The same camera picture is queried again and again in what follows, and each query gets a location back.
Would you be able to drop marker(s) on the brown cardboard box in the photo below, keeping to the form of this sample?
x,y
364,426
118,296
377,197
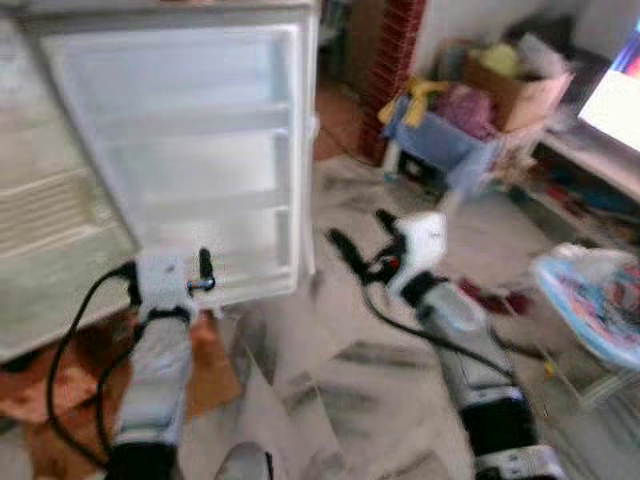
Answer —
x,y
530,100

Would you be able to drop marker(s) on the pink bag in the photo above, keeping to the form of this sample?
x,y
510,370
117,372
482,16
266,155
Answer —
x,y
468,110

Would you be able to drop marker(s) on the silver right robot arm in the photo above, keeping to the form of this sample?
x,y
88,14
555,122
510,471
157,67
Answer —
x,y
480,370

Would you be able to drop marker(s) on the dark red cloth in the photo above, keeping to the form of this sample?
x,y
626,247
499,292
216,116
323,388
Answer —
x,y
495,298

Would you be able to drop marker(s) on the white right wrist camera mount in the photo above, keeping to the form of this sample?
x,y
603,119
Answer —
x,y
422,245

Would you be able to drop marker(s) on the yellow cloth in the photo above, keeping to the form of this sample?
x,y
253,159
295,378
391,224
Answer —
x,y
415,95

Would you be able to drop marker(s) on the bright television screen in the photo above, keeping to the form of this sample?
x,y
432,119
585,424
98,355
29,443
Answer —
x,y
615,110

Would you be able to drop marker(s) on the baby bouncer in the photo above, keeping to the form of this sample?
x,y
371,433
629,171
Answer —
x,y
590,300

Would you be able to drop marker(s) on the white fridge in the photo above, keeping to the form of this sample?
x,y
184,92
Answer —
x,y
45,200

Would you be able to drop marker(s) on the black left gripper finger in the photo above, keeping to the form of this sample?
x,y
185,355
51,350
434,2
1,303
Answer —
x,y
206,270

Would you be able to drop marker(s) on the white television cabinet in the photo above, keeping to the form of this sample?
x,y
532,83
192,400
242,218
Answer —
x,y
600,170

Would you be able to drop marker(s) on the white fridge door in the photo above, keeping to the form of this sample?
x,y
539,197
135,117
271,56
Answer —
x,y
190,150

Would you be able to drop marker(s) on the blue cloth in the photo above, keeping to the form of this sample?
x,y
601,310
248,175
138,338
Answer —
x,y
440,150

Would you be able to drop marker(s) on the robot left leg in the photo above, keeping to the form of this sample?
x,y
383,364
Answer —
x,y
245,465

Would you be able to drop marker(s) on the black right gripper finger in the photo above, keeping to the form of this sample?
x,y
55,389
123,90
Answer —
x,y
347,250
387,221

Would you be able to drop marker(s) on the red brick pillar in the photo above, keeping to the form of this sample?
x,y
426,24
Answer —
x,y
392,60

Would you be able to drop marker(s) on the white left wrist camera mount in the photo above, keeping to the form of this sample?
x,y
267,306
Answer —
x,y
165,280

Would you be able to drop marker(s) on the brown cardboard sheet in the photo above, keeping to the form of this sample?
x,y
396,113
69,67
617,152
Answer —
x,y
215,370

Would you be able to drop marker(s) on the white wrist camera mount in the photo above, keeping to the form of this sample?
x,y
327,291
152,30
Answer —
x,y
422,245
165,280

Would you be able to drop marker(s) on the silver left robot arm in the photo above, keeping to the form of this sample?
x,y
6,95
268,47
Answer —
x,y
155,370

